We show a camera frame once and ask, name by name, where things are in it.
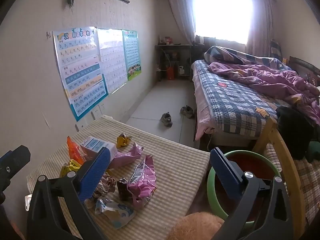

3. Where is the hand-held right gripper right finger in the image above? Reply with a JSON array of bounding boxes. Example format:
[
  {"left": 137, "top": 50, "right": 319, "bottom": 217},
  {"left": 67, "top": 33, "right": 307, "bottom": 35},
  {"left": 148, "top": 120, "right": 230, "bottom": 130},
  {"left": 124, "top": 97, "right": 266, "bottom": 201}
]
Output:
[{"left": 209, "top": 147, "right": 294, "bottom": 240}]

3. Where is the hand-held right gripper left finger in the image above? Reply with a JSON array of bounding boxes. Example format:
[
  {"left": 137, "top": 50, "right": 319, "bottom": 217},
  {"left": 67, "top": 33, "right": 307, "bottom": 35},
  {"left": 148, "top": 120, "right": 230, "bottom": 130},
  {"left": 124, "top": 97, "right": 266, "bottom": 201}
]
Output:
[{"left": 26, "top": 147, "right": 112, "bottom": 240}]

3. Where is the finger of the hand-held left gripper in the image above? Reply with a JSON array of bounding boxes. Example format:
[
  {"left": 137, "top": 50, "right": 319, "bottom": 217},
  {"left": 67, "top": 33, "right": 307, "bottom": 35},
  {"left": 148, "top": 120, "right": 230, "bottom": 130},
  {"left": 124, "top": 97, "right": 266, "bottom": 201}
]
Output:
[{"left": 0, "top": 145, "right": 31, "bottom": 193}]

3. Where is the blue white milk carton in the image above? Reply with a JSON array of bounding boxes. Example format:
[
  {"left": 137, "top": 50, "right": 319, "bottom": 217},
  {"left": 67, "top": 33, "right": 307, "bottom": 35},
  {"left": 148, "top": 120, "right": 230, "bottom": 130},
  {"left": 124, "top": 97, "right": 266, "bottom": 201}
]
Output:
[{"left": 80, "top": 136, "right": 118, "bottom": 160}]

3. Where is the red bin with green rim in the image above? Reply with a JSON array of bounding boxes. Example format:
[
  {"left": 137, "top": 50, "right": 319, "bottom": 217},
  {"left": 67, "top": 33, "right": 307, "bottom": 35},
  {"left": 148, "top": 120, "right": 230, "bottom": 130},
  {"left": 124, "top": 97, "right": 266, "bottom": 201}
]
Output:
[{"left": 207, "top": 150, "right": 282, "bottom": 224}]

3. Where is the dark cigarette pack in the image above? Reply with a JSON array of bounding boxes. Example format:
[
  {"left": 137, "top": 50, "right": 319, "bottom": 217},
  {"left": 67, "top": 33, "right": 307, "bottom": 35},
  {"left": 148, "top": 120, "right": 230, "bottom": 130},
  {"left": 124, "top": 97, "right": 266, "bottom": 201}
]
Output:
[{"left": 116, "top": 177, "right": 133, "bottom": 202}]

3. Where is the pink snack packet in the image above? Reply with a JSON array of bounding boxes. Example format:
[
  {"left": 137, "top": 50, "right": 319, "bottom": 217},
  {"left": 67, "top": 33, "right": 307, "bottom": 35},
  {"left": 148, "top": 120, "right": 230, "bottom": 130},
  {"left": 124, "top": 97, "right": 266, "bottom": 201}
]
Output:
[{"left": 127, "top": 155, "right": 157, "bottom": 209}]

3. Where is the brown crumpled wrapper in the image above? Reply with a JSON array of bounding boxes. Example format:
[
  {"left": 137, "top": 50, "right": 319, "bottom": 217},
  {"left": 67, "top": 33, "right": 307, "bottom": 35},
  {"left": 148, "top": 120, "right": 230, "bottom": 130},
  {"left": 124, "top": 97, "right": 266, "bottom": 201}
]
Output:
[{"left": 94, "top": 172, "right": 117, "bottom": 198}]

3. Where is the yellow snack wrapper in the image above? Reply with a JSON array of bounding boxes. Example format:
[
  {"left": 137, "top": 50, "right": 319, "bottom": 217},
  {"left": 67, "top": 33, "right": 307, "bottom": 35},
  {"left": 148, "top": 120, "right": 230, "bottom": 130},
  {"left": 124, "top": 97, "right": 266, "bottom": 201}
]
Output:
[{"left": 59, "top": 159, "right": 82, "bottom": 178}]

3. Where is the orange snack wrapper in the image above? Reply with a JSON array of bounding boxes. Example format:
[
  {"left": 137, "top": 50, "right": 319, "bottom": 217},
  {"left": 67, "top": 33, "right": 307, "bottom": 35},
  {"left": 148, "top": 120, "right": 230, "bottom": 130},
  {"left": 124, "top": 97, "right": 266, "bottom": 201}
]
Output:
[{"left": 66, "top": 136, "right": 87, "bottom": 165}]

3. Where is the pink plastic bag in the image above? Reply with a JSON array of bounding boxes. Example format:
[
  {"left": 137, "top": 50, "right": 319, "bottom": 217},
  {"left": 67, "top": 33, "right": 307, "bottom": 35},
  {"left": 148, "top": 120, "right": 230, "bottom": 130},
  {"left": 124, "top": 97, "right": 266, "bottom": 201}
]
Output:
[{"left": 107, "top": 142, "right": 144, "bottom": 169}]

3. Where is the blue white flat packet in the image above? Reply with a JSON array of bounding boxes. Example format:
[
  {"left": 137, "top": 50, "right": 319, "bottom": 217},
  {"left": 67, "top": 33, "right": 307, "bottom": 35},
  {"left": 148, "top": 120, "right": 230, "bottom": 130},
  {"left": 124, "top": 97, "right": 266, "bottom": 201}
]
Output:
[{"left": 95, "top": 196, "right": 137, "bottom": 229}]

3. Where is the striped beige tablecloth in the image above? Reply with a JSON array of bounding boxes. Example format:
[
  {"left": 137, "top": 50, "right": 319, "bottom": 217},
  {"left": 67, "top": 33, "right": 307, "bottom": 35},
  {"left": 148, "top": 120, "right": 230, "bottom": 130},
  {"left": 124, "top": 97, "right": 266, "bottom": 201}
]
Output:
[{"left": 26, "top": 115, "right": 210, "bottom": 240}]

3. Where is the pink bed skirt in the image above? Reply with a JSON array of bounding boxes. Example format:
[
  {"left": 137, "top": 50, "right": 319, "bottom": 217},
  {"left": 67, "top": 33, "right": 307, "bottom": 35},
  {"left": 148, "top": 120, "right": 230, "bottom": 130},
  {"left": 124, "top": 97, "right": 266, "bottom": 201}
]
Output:
[{"left": 192, "top": 75, "right": 213, "bottom": 140}]

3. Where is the black cloth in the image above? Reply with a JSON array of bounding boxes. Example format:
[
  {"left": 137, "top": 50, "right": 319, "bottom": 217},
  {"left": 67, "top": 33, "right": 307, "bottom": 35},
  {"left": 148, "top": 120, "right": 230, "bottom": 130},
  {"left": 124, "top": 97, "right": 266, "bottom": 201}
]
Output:
[{"left": 276, "top": 106, "right": 318, "bottom": 160}]

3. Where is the brown checked mat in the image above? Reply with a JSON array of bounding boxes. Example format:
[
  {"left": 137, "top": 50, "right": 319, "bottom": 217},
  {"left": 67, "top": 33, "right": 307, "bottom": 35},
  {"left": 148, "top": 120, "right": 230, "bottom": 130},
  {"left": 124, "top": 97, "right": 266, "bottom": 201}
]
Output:
[{"left": 265, "top": 142, "right": 320, "bottom": 228}]

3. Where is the dark green cloth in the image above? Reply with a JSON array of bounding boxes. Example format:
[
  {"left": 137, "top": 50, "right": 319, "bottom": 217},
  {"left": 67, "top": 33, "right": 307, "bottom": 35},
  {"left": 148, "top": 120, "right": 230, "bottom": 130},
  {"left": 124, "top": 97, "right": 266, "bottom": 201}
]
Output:
[{"left": 307, "top": 141, "right": 320, "bottom": 163}]

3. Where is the purple quilt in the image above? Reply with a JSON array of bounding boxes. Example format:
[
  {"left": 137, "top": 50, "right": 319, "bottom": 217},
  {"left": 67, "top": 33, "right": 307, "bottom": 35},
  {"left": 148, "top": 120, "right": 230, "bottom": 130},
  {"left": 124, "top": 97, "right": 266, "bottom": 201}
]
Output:
[{"left": 207, "top": 61, "right": 320, "bottom": 125}]

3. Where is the blue checked quilt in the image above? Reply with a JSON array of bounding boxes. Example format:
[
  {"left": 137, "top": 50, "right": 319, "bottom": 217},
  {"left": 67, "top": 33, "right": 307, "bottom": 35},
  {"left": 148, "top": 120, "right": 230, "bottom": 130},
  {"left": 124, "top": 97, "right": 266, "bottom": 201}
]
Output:
[{"left": 204, "top": 46, "right": 292, "bottom": 70}]

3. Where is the dark wooden headboard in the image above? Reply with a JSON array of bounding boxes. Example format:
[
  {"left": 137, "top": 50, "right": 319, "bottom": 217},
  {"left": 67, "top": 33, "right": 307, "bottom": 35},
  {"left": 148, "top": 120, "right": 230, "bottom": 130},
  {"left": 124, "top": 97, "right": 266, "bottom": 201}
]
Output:
[{"left": 289, "top": 56, "right": 320, "bottom": 87}]

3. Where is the dark wooden desk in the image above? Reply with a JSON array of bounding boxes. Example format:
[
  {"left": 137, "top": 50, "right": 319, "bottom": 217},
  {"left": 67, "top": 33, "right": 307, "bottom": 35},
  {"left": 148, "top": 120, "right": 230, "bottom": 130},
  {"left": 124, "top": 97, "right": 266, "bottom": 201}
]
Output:
[{"left": 154, "top": 44, "right": 194, "bottom": 82}]

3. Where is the bright window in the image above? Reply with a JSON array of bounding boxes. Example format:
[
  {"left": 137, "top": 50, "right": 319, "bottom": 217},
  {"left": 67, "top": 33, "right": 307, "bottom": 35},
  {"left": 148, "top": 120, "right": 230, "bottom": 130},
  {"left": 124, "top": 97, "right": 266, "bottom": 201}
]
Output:
[{"left": 194, "top": 0, "right": 253, "bottom": 43}]

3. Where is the sheer pink curtain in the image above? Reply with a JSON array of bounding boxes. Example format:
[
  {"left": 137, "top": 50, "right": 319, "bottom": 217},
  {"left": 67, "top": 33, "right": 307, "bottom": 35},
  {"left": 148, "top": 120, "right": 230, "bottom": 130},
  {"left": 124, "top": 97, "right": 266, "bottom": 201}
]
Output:
[{"left": 162, "top": 0, "right": 275, "bottom": 55}]

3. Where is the white wall socket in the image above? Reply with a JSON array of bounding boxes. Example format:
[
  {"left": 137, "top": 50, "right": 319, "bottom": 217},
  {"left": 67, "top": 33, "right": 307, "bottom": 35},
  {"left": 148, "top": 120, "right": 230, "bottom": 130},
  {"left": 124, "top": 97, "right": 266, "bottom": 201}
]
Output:
[{"left": 90, "top": 104, "right": 105, "bottom": 120}]

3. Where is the light wooden bed frame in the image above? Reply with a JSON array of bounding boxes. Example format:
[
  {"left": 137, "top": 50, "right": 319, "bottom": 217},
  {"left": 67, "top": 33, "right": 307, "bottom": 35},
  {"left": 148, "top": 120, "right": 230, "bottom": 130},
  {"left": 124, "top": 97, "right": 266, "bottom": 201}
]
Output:
[{"left": 254, "top": 117, "right": 307, "bottom": 233}]

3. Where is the large blue alphabet wall poster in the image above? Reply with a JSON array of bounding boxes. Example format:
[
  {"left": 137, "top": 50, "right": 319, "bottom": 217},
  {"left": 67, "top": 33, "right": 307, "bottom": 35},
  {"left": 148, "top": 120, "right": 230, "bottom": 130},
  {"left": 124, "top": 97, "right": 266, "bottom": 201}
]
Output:
[{"left": 53, "top": 27, "right": 108, "bottom": 122}]

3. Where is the white chart wall poster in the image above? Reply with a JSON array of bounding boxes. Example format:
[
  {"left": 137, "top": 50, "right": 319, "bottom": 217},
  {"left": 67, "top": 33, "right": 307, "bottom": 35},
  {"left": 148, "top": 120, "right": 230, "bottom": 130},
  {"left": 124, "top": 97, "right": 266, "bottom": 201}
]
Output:
[{"left": 97, "top": 28, "right": 128, "bottom": 94}]

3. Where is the green chart wall poster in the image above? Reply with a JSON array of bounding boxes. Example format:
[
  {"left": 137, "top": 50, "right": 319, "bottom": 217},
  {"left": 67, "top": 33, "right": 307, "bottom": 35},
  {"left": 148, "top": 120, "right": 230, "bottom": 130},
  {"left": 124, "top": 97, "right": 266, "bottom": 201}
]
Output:
[{"left": 122, "top": 30, "right": 142, "bottom": 81}]

